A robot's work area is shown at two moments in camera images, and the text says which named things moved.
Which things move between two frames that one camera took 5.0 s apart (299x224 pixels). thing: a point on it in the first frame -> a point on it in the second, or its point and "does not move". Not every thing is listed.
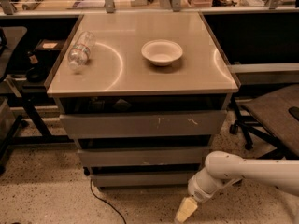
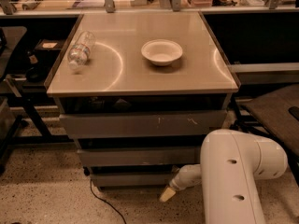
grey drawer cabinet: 140,94 does not move
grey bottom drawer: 143,179 does not move
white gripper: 202,192 -> 179,181
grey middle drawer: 144,157 does not move
